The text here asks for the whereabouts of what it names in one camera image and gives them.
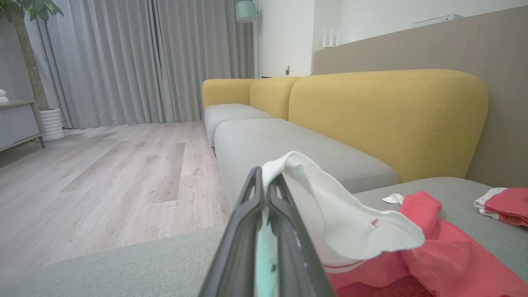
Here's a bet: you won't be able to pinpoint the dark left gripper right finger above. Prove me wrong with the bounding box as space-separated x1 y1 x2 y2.
267 173 335 297

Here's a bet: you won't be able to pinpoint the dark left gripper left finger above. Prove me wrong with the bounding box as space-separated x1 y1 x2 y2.
198 167 264 297

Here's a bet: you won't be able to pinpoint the red and white basketball jersey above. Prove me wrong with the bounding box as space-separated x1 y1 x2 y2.
254 151 528 297

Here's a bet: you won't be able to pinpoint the red shorts with white stripe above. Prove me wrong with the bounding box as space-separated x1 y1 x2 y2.
474 187 528 228

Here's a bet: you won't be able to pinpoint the grey sofa seat cushion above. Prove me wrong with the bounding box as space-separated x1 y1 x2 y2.
214 118 399 209
204 103 273 147

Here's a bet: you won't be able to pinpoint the large grey sofa seat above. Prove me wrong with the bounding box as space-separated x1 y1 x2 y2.
0 177 528 297

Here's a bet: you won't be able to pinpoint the narrow yellow sofa backrest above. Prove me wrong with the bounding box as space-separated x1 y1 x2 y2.
249 76 302 121

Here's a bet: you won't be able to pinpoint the yellow sofa armrest cushion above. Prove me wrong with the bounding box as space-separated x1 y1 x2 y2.
202 78 256 110

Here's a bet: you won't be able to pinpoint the wide yellow sofa backrest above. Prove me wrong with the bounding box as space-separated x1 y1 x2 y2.
288 69 489 183

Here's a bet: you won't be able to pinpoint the grey curtain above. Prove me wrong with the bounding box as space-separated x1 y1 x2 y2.
37 0 157 129
155 0 255 123

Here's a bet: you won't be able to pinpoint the white router with antennas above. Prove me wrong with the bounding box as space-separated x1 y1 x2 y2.
322 27 348 49

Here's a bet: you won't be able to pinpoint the white ribbed plant pot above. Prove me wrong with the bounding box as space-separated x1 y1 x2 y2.
39 108 66 143

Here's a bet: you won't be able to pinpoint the teal floor lamp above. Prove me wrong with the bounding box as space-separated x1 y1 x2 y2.
235 0 262 79

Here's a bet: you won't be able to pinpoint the grey wooden sideboard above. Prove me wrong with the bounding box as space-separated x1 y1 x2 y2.
0 100 46 153

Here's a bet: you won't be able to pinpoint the beige half-height partition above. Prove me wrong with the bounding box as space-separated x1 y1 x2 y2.
313 5 528 189

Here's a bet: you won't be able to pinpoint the flat white device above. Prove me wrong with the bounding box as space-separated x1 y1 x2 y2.
414 14 465 26

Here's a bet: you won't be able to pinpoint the green indoor tree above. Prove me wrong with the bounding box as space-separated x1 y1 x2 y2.
0 0 64 112

